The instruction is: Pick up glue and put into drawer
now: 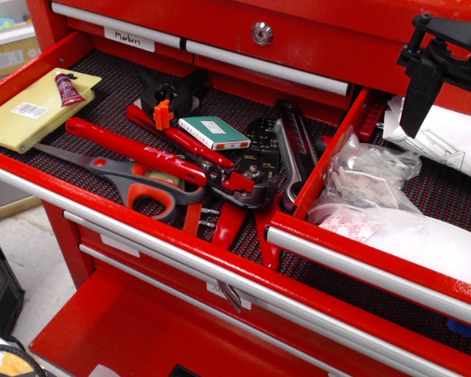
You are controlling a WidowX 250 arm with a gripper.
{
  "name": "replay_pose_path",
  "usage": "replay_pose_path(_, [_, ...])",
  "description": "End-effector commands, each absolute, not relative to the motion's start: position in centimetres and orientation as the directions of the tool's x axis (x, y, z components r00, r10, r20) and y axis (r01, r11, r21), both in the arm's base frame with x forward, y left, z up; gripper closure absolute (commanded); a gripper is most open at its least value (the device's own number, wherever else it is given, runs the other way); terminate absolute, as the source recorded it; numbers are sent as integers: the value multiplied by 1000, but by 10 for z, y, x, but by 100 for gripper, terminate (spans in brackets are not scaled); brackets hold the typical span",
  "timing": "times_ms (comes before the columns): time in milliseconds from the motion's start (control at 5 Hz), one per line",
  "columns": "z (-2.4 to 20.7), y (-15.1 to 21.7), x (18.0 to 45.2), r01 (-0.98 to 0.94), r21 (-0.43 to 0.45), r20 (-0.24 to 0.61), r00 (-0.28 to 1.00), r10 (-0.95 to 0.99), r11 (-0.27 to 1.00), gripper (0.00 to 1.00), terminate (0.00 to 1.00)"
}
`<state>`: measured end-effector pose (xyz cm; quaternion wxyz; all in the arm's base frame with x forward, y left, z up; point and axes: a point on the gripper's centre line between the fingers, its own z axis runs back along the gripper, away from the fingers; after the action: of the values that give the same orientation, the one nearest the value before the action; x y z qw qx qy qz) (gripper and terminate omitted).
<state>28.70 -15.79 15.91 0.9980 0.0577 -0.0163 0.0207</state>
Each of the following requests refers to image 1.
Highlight red bit holder strip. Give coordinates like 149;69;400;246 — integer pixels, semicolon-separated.
183;203;221;236

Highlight open right red drawer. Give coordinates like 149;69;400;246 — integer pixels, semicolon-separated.
265;86;471;331

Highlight white printed instruction sheet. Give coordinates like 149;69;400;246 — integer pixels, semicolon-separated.
383;96;471;177

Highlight white rounded plastic object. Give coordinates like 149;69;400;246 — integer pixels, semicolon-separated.
365;217;471;284

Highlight blue tape piece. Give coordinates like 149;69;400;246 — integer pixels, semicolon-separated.
447;318;471;338

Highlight clear bag of adhesive pads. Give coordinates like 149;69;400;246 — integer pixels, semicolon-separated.
307;130;425;243

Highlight open bottom red drawer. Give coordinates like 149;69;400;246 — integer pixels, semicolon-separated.
30;271;327;376

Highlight black red crimping pliers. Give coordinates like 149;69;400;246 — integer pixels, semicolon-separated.
211;118;283;270

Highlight red handled wire stripper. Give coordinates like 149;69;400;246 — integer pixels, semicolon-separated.
65;104;280;210

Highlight white markers label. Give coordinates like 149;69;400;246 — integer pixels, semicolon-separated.
104;27;155;52

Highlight silver black utility knife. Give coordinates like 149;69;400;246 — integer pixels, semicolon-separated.
274;99;318;213

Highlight grey orange scissors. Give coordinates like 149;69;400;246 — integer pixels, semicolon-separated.
34;143;206;222

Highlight black orange spring clamp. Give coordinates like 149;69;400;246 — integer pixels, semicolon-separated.
137;68;209;130

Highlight open left red drawer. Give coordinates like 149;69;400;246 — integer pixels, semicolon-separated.
0;31;471;376

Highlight cardboard box on shelf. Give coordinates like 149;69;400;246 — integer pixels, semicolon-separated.
0;37;40;77

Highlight green white small box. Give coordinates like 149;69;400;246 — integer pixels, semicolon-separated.
177;116;251;151

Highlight red tool chest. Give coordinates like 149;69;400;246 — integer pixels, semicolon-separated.
0;1;471;376

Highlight silver cabinet key lock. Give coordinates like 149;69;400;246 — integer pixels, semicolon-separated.
251;22;274;46

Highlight red black screwdriver handle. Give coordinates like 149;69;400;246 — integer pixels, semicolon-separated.
314;135;332;159

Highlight small red glue tube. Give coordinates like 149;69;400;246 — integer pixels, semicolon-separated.
55;71;86;107

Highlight yellow flat plastic case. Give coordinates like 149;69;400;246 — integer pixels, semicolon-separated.
0;68;101;154

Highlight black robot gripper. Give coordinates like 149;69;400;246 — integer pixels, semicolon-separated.
397;13;471;137

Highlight open red drawer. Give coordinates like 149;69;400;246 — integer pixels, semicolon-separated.
0;31;471;376
265;86;471;331
30;271;327;376

